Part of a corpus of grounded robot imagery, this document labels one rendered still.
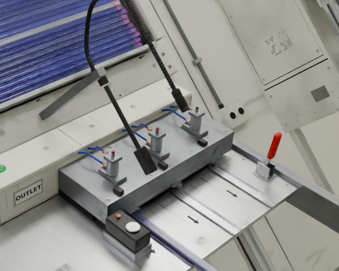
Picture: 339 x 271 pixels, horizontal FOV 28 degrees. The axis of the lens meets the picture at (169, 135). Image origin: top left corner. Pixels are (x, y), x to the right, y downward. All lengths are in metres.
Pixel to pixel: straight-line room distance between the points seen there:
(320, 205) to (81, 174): 0.46
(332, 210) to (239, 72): 2.49
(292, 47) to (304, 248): 1.73
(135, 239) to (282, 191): 0.34
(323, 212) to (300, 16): 0.97
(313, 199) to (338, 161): 2.76
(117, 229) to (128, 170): 0.14
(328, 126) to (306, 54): 1.94
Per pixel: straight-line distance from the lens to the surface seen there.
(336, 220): 1.33
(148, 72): 1.47
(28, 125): 1.30
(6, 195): 1.19
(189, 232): 1.20
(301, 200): 1.35
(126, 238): 1.13
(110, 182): 1.20
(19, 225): 1.21
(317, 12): 2.20
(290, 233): 3.68
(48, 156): 1.23
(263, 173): 1.34
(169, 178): 1.25
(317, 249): 3.80
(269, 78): 2.32
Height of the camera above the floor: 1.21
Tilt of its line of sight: 1 degrees down
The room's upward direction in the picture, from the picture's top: 28 degrees counter-clockwise
